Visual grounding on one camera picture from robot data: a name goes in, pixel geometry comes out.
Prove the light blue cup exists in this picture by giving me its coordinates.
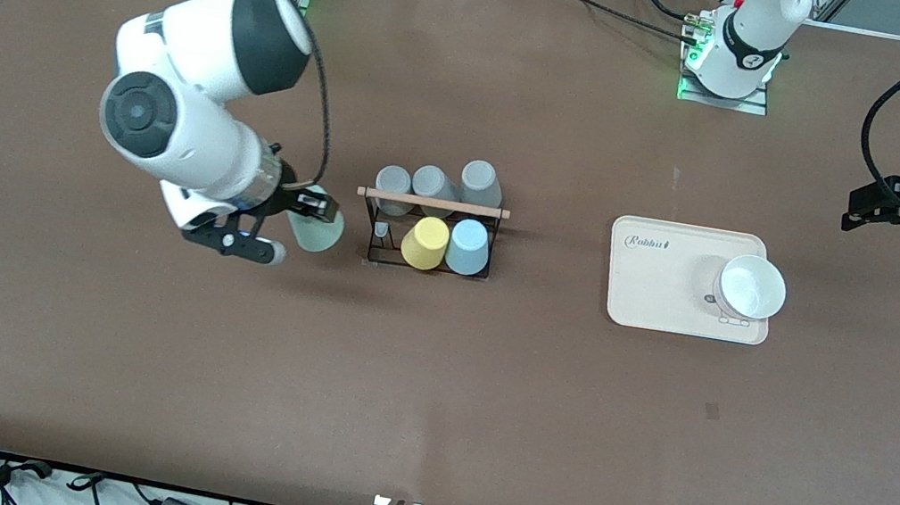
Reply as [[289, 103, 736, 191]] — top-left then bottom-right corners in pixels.
[[443, 216, 495, 279]]

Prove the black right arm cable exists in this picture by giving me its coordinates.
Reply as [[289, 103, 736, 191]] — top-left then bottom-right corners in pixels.
[[118, 0, 355, 190]]

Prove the long black table cable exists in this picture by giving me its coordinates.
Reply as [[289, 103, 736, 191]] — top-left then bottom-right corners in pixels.
[[475, 0, 712, 48]]

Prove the white bowl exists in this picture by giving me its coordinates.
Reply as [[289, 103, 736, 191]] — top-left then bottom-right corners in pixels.
[[708, 249, 793, 326]]

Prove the yellow cup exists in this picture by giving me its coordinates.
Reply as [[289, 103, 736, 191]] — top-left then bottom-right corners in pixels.
[[398, 212, 453, 275]]

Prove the beige tray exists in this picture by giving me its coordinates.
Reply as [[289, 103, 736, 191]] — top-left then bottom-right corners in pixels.
[[597, 213, 783, 350]]

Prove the black wire cup rack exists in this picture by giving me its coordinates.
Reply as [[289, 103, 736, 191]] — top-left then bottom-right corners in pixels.
[[346, 184, 512, 286]]

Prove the grey cup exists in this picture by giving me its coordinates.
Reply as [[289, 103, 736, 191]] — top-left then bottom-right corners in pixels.
[[456, 157, 509, 211], [370, 162, 417, 219], [407, 162, 464, 220]]

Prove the pale green cup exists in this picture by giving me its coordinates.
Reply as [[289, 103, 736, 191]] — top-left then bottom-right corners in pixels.
[[284, 183, 351, 258]]

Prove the short black table cable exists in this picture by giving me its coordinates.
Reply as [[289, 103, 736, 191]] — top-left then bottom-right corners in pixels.
[[623, 0, 707, 27]]

